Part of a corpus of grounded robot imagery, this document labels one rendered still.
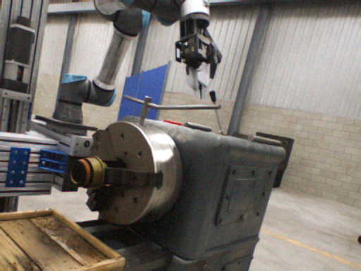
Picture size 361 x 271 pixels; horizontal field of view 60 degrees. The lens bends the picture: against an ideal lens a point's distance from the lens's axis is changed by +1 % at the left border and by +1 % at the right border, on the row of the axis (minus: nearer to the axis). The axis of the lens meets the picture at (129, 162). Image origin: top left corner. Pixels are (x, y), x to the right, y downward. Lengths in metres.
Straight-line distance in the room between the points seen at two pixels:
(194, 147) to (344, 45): 10.55
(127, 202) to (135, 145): 0.16
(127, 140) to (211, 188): 0.29
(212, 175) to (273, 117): 10.31
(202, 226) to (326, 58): 10.56
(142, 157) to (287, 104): 10.47
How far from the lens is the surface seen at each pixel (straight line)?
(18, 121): 1.52
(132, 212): 0.89
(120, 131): 0.93
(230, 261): 1.30
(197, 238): 0.98
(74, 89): 1.51
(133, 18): 1.37
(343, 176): 10.84
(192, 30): 0.90
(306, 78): 11.27
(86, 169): 0.82
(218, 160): 0.93
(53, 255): 0.82
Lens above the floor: 1.26
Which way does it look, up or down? 9 degrees down
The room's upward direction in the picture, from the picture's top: 12 degrees clockwise
